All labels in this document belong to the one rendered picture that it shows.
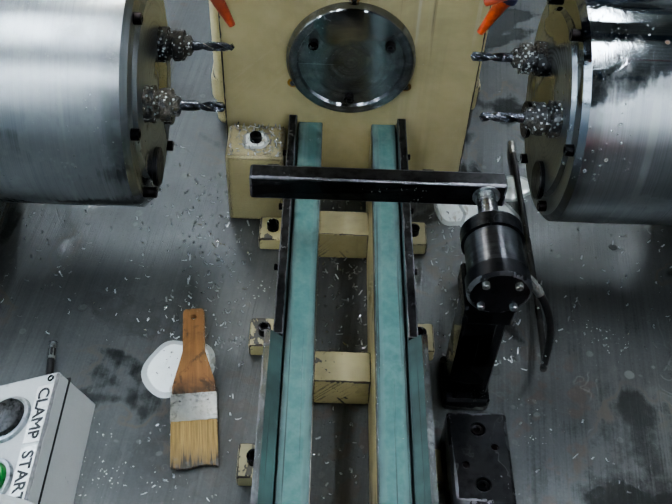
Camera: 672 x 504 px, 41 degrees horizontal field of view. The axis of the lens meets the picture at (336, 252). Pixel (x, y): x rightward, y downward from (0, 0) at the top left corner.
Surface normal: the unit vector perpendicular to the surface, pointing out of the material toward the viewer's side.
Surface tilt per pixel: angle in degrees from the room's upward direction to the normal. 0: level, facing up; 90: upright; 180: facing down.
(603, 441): 0
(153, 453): 0
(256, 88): 90
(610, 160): 77
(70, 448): 66
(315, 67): 90
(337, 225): 0
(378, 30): 90
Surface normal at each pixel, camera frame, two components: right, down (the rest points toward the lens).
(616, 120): 0.00, 0.29
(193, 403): 0.04, -0.66
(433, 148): -0.01, 0.75
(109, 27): 0.03, -0.29
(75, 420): 0.93, -0.24
